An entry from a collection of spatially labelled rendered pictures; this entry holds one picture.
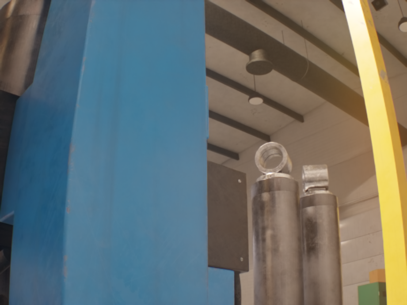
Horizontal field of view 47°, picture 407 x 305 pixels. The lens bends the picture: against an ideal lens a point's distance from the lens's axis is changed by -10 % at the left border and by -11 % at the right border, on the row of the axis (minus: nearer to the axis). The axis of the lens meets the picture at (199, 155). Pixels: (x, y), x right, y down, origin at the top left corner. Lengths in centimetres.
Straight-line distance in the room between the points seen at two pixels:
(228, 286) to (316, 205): 150
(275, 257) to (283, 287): 13
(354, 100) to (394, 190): 718
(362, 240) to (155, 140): 1229
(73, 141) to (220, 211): 48
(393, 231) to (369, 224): 957
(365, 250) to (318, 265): 1040
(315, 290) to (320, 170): 60
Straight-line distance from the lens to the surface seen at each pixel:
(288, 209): 212
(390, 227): 321
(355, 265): 1280
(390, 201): 324
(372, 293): 800
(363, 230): 1281
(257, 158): 225
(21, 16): 114
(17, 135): 70
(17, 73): 105
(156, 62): 61
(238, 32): 804
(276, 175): 218
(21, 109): 72
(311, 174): 246
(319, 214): 236
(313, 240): 233
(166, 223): 54
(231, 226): 94
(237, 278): 101
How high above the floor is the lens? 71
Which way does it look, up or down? 24 degrees up
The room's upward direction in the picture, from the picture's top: straight up
